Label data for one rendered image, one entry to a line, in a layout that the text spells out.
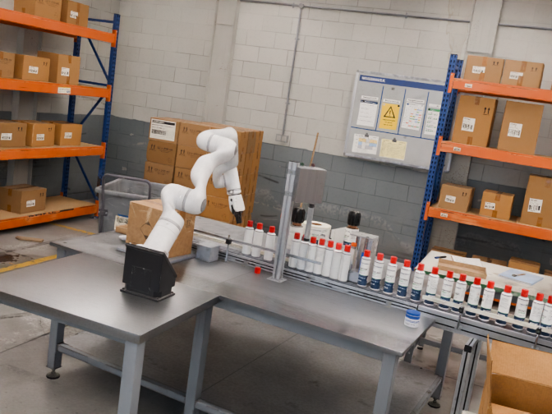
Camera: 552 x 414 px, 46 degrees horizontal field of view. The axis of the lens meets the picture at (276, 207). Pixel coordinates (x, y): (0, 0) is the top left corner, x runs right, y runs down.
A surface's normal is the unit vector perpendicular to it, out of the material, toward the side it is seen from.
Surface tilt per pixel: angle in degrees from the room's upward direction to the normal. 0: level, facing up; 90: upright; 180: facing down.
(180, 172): 89
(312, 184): 90
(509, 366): 38
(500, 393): 89
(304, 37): 90
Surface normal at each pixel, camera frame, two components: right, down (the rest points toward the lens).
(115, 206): -0.07, 0.22
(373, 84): -0.38, 0.11
